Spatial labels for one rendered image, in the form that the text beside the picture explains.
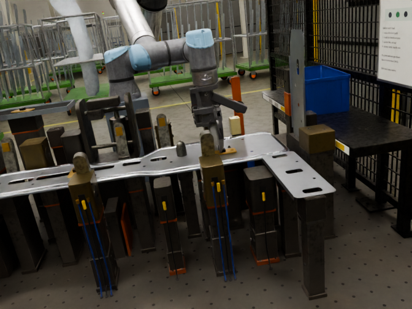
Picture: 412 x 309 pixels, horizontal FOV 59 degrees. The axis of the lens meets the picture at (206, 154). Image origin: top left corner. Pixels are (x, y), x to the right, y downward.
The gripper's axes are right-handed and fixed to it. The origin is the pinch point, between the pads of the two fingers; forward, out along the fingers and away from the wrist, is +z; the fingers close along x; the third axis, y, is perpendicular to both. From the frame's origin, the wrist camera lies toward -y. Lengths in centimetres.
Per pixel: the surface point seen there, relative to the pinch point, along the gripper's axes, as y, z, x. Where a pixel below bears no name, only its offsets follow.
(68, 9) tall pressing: 162, -87, -639
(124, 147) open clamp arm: 31.9, -0.2, -16.9
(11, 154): 69, -4, -18
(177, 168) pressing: 14.8, 2.3, 5.8
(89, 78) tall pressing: 154, 38, -628
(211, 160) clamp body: 5.3, -2.3, 16.2
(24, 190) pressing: 60, 1, 3
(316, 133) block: -26.0, -3.2, 12.0
